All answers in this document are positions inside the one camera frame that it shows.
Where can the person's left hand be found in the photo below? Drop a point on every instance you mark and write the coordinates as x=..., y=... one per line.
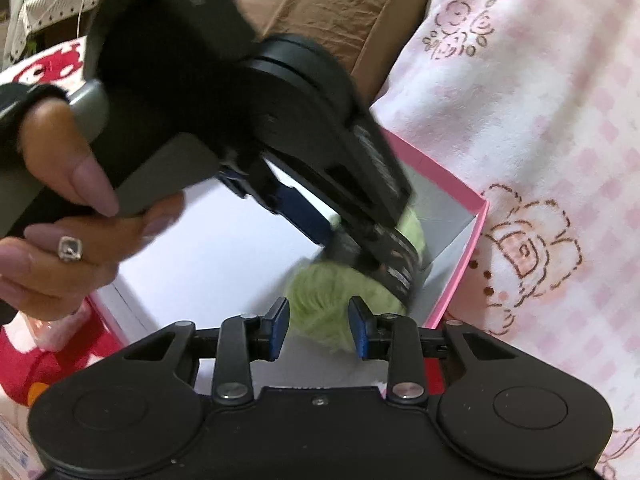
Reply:
x=55, y=150

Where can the brown embroidered pillow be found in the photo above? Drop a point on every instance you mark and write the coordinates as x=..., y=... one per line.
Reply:
x=350, y=15

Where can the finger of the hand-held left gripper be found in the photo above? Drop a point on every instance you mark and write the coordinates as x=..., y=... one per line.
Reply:
x=305, y=215
x=380, y=180

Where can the pink checked pillow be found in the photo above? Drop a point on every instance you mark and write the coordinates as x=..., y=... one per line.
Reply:
x=550, y=110

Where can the green yarn ball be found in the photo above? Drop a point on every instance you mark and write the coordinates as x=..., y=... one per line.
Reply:
x=315, y=300

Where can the pink cardboard box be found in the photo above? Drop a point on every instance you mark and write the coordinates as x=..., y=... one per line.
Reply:
x=225, y=270

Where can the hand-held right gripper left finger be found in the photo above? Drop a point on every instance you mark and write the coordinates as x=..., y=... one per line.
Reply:
x=276, y=330

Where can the small white carton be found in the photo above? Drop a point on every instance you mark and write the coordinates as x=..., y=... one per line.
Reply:
x=11, y=447

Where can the orange white small box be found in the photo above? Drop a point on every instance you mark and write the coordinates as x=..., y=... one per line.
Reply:
x=57, y=330

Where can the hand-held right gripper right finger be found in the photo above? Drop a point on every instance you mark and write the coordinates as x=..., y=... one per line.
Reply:
x=357, y=332

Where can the orange makeup sponge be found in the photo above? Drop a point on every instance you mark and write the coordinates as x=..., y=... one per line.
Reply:
x=37, y=391

